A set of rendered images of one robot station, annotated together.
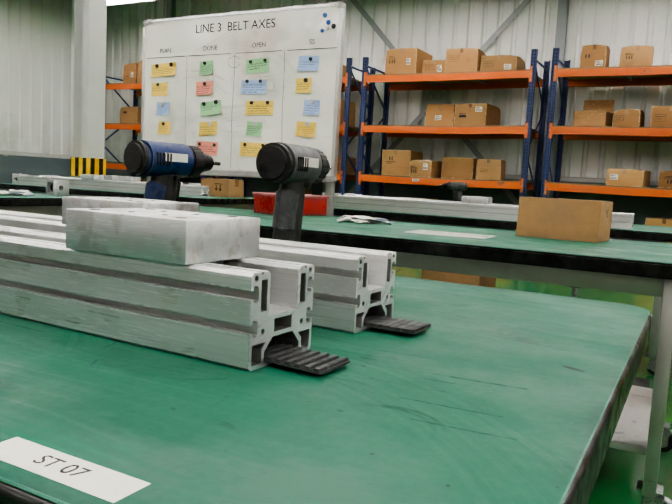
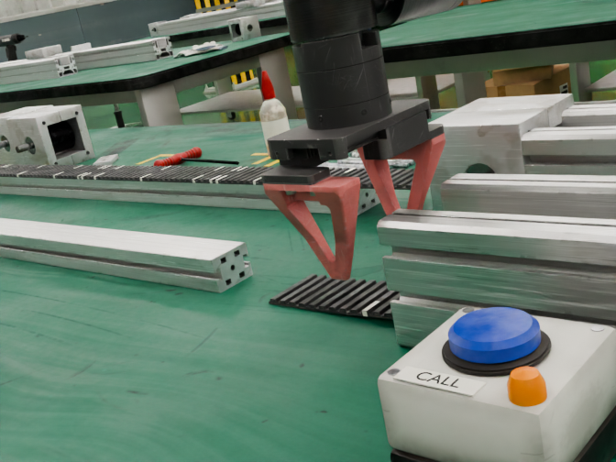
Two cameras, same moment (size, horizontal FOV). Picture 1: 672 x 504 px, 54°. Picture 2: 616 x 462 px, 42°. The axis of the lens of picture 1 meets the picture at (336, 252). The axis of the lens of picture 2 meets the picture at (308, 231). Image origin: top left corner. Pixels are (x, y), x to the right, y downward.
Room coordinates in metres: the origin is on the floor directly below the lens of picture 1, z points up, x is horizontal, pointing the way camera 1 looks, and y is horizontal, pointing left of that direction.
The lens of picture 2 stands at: (0.49, 0.69, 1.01)
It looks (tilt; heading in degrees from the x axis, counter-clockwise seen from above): 17 degrees down; 15
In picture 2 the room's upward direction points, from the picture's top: 12 degrees counter-clockwise
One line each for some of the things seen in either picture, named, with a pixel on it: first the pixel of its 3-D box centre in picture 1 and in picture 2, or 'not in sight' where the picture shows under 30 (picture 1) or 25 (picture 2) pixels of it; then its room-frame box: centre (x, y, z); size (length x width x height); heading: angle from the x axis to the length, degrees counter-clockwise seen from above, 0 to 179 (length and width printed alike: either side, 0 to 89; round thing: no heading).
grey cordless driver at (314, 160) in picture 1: (300, 216); not in sight; (1.05, 0.06, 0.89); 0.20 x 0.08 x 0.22; 156
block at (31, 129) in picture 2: not in sight; (44, 140); (1.75, 1.44, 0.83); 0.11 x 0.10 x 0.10; 150
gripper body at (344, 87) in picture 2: not in sight; (345, 91); (1.02, 0.78, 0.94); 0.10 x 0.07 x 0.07; 150
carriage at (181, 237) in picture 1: (163, 246); not in sight; (0.67, 0.18, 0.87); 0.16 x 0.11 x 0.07; 60
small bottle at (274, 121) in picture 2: not in sight; (272, 113); (1.57, 0.99, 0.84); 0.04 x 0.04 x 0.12
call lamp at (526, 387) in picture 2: not in sight; (525, 383); (0.78, 0.69, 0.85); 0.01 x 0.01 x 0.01
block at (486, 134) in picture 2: not in sight; (497, 168); (1.17, 0.69, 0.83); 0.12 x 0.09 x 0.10; 150
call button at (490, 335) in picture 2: not in sight; (494, 342); (0.82, 0.70, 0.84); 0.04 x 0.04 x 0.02
